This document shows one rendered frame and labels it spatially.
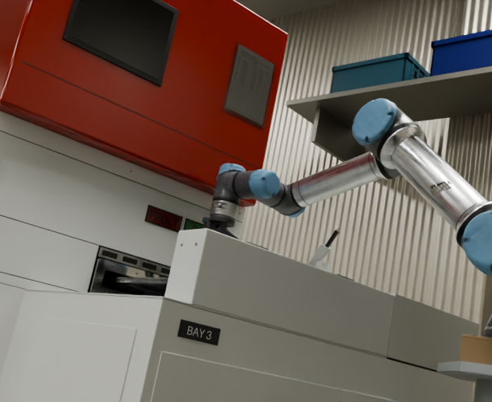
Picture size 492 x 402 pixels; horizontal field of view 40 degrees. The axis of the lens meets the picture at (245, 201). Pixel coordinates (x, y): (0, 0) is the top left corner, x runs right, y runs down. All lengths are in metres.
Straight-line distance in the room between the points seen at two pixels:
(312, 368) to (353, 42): 3.74
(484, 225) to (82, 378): 0.81
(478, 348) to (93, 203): 1.01
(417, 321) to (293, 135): 3.34
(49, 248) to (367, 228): 2.79
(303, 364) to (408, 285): 2.66
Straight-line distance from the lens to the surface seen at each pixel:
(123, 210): 1.85
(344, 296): 1.47
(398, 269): 4.06
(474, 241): 1.33
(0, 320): 1.72
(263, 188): 1.75
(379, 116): 1.55
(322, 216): 4.47
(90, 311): 1.39
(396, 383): 1.61
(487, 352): 1.41
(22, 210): 1.74
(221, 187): 1.84
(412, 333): 1.65
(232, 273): 1.26
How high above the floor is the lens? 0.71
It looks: 15 degrees up
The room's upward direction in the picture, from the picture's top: 11 degrees clockwise
